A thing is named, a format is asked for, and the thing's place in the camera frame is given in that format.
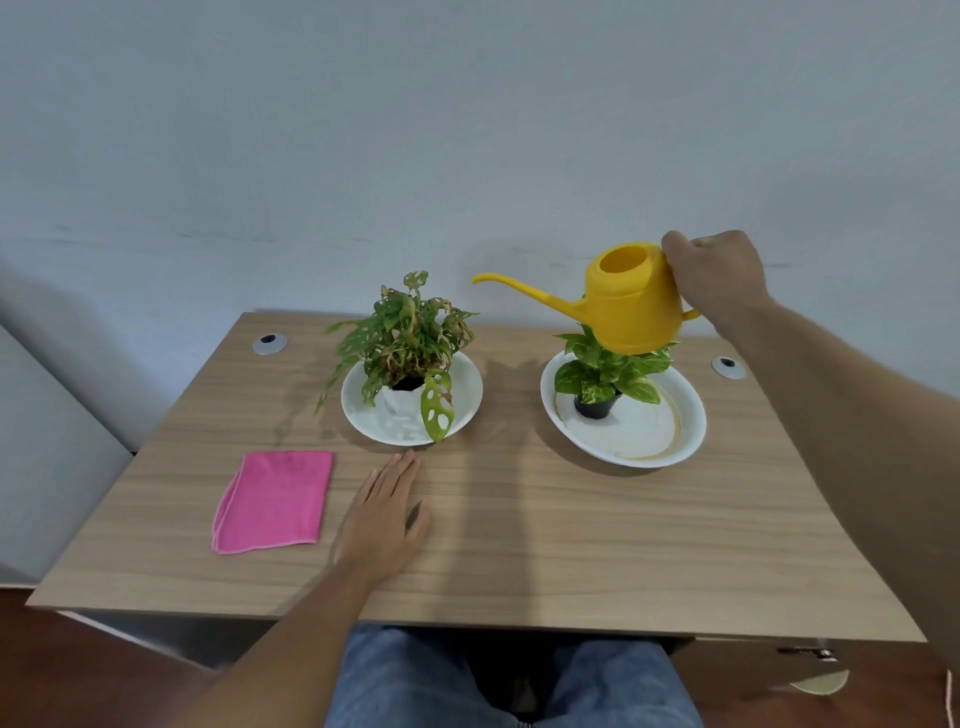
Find person's left hand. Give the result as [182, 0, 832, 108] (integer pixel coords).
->
[332, 448, 434, 587]

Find person's right hand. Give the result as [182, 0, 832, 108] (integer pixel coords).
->
[660, 229, 774, 336]

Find yellow plastic watering can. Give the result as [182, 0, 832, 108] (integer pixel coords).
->
[471, 241, 703, 357]

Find person's left forearm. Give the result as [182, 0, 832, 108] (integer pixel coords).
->
[168, 559, 376, 728]

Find person's right forearm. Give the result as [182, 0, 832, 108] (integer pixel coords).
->
[708, 296, 960, 676]

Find white plant pot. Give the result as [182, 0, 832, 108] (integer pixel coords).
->
[381, 381, 430, 423]

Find pink folded cloth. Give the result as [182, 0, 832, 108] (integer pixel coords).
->
[210, 450, 335, 556]

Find green variegated pothos plant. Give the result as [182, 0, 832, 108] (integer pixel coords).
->
[553, 324, 680, 407]

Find green holey-leaf plant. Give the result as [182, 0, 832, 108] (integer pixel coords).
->
[315, 270, 480, 444]

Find person's blue jeans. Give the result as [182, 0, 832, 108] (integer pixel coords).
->
[324, 624, 706, 728]

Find black plant pot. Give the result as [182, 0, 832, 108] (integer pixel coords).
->
[573, 393, 623, 421]

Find white deep plate, brown stains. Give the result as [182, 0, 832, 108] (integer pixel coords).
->
[540, 348, 708, 471]

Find grey partition panel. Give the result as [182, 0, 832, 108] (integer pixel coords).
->
[0, 258, 138, 588]

